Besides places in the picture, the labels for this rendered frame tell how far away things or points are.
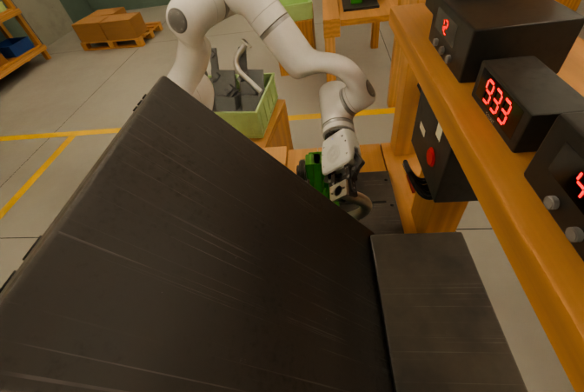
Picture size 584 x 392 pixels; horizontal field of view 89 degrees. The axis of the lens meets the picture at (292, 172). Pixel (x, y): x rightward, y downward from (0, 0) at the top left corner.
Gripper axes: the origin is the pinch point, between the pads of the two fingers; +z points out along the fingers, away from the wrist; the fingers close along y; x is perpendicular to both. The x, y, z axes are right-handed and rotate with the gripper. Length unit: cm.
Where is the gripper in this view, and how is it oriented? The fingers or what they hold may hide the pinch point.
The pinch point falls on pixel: (345, 190)
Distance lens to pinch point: 72.7
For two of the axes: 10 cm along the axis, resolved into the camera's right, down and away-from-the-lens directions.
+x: 8.1, 2.4, 5.4
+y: 5.9, -3.8, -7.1
